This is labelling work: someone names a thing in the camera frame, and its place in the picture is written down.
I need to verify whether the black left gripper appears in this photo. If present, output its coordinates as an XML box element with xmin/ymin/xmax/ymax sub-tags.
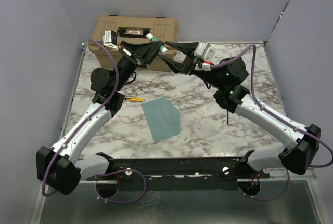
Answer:
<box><xmin>114</xmin><ymin>40</ymin><xmax>164</xmax><ymax>92</ymax></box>

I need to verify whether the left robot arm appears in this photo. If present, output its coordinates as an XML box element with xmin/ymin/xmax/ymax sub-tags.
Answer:
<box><xmin>36</xmin><ymin>40</ymin><xmax>164</xmax><ymax>197</ymax></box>

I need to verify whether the green white glue stick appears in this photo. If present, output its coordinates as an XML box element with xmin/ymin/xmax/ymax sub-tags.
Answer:
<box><xmin>159</xmin><ymin>45</ymin><xmax>168</xmax><ymax>54</ymax></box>

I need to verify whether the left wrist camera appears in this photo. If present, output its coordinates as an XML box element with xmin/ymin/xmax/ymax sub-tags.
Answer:
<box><xmin>103</xmin><ymin>30</ymin><xmax>118</xmax><ymax>49</ymax></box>

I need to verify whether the yellow utility knife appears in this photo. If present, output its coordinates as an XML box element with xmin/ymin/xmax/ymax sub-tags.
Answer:
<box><xmin>125</xmin><ymin>98</ymin><xmax>145</xmax><ymax>102</ymax></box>

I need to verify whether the white glue stick cap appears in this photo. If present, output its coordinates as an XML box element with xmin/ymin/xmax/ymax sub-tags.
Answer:
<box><xmin>146</xmin><ymin>33</ymin><xmax>158</xmax><ymax>42</ymax></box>

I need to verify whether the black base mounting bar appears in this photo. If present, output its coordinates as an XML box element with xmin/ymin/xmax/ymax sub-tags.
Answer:
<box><xmin>89</xmin><ymin>156</ymin><xmax>269</xmax><ymax>191</ymax></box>

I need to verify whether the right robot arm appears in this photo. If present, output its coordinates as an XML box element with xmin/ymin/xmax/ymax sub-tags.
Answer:
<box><xmin>159</xmin><ymin>42</ymin><xmax>321</xmax><ymax>178</ymax></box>

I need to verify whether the teal envelope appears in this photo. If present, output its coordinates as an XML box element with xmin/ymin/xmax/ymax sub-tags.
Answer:
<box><xmin>142</xmin><ymin>98</ymin><xmax>180</xmax><ymax>143</ymax></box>

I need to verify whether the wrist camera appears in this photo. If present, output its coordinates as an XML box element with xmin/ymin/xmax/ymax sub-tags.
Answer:
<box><xmin>103</xmin><ymin>30</ymin><xmax>118</xmax><ymax>49</ymax></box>
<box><xmin>194</xmin><ymin>42</ymin><xmax>215</xmax><ymax>64</ymax></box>

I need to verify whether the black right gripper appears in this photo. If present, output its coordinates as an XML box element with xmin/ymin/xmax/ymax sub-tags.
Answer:
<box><xmin>158</xmin><ymin>41</ymin><xmax>224</xmax><ymax>89</ymax></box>

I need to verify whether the tan plastic toolbox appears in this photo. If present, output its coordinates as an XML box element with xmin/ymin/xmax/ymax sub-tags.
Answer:
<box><xmin>88</xmin><ymin>15</ymin><xmax>179</xmax><ymax>72</ymax></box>

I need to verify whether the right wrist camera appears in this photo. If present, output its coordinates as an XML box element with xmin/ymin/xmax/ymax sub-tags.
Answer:
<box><xmin>194</xmin><ymin>42</ymin><xmax>215</xmax><ymax>64</ymax></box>

